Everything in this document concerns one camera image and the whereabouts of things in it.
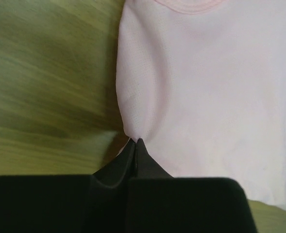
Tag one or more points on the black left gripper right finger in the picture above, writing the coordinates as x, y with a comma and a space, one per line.
160, 203

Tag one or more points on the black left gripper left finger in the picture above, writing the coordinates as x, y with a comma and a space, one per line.
88, 203

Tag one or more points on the light pink t shirt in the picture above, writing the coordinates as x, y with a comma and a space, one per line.
203, 83

